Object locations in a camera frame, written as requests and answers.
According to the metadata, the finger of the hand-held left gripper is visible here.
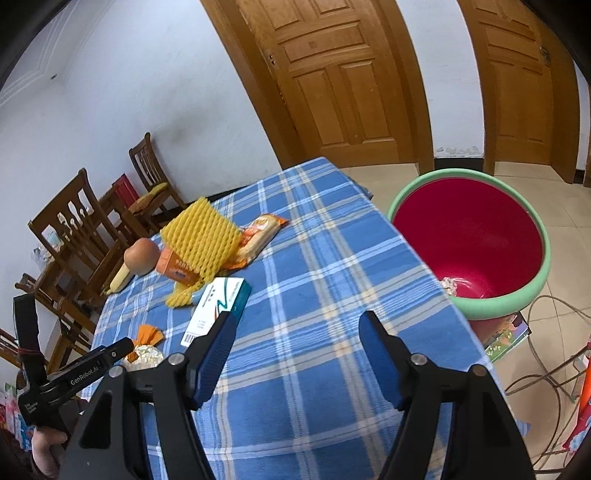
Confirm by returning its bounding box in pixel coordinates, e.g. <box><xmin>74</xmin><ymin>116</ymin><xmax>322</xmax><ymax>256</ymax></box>
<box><xmin>13</xmin><ymin>294</ymin><xmax>47</xmax><ymax>388</ymax></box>
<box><xmin>90</xmin><ymin>338</ymin><xmax>134</xmax><ymax>367</ymax></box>

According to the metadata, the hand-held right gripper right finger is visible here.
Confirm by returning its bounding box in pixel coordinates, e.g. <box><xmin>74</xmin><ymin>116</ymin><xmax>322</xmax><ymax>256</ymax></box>
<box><xmin>359</xmin><ymin>310</ymin><xmax>539</xmax><ymax>480</ymax></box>

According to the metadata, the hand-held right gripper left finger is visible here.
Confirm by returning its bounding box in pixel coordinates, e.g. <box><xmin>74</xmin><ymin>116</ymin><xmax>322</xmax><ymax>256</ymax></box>
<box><xmin>67</xmin><ymin>310</ymin><xmax>238</xmax><ymax>480</ymax></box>

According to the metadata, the gold and orange foil wrapper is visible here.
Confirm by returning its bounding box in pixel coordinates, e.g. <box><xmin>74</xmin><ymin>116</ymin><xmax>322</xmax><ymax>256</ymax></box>
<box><xmin>124</xmin><ymin>324</ymin><xmax>165</xmax><ymax>372</ymax></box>

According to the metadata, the white and teal medicine box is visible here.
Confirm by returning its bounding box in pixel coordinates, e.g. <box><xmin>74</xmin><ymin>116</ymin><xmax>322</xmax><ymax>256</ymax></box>
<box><xmin>181</xmin><ymin>277</ymin><xmax>252</xmax><ymax>348</ymax></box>

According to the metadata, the small orange box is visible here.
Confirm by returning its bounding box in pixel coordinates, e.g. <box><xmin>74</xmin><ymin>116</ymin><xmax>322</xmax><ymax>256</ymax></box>
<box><xmin>154</xmin><ymin>248</ymin><xmax>199</xmax><ymax>284</ymax></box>

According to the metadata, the yellow foam fruit net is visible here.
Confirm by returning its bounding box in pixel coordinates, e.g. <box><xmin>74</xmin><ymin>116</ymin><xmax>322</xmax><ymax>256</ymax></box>
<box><xmin>161</xmin><ymin>197</ymin><xmax>244</xmax><ymax>308</ymax></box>

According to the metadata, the orange snack packet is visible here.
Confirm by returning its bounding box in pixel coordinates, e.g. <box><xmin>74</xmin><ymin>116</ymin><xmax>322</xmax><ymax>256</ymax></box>
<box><xmin>233</xmin><ymin>215</ymin><xmax>289</xmax><ymax>268</ymax></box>

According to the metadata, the red basin with green rim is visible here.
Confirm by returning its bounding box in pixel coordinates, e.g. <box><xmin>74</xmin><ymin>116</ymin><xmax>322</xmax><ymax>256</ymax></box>
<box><xmin>386</xmin><ymin>169</ymin><xmax>551</xmax><ymax>320</ymax></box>

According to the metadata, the person's left hand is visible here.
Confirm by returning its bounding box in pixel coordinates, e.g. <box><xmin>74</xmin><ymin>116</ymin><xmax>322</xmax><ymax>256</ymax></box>
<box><xmin>30</xmin><ymin>425</ymin><xmax>70</xmax><ymax>479</ymax></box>

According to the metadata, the dark wooden chair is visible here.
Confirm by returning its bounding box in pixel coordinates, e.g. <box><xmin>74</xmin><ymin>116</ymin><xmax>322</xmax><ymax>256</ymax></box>
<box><xmin>0</xmin><ymin>272</ymin><xmax>99</xmax><ymax>372</ymax></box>

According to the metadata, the pale yellow banana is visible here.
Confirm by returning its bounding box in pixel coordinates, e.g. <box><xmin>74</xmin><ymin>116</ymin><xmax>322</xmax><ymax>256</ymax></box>
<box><xmin>105</xmin><ymin>263</ymin><xmax>134</xmax><ymax>295</ymax></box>

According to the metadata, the round brown fruit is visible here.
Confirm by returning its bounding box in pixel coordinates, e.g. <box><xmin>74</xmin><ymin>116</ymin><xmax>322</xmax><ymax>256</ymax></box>
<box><xmin>124</xmin><ymin>238</ymin><xmax>160</xmax><ymax>276</ymax></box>

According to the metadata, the blue plaid tablecloth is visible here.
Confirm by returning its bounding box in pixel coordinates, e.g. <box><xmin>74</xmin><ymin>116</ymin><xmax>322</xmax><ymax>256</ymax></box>
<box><xmin>81</xmin><ymin>157</ymin><xmax>527</xmax><ymax>480</ymax></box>

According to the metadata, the large wooden slatted chair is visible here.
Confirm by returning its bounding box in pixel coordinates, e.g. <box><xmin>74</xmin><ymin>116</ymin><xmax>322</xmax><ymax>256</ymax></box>
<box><xmin>28</xmin><ymin>168</ymin><xmax>136</xmax><ymax>306</ymax></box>

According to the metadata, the yellow seat cushion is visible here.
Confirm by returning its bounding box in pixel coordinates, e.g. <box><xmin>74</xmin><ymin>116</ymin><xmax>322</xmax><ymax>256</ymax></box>
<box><xmin>129</xmin><ymin>182</ymin><xmax>169</xmax><ymax>213</ymax></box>

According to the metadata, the red chair back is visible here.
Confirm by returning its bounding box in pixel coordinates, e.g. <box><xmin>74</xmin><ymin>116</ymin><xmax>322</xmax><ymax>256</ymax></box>
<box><xmin>112</xmin><ymin>174</ymin><xmax>139</xmax><ymax>208</ymax></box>

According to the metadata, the wooden chair with cushion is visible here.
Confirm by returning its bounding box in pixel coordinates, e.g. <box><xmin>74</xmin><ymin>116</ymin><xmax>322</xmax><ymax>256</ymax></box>
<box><xmin>128</xmin><ymin>133</ymin><xmax>188</xmax><ymax>223</ymax></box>

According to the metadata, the red printed bag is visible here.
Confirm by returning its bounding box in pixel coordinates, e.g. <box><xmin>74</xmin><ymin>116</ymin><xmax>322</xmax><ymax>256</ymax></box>
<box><xmin>561</xmin><ymin>337</ymin><xmax>591</xmax><ymax>455</ymax></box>

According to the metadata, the wide wooden panel door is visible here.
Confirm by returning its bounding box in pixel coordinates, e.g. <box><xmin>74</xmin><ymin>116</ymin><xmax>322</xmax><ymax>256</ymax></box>
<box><xmin>201</xmin><ymin>0</ymin><xmax>435</xmax><ymax>175</ymax></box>

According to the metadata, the narrow wooden panel door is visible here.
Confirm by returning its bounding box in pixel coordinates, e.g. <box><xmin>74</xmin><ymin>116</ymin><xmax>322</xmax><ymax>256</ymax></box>
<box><xmin>457</xmin><ymin>0</ymin><xmax>581</xmax><ymax>186</ymax></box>

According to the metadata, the tan cable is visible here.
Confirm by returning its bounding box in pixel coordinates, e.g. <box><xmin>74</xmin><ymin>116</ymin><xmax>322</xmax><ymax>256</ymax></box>
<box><xmin>505</xmin><ymin>295</ymin><xmax>591</xmax><ymax>472</ymax></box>

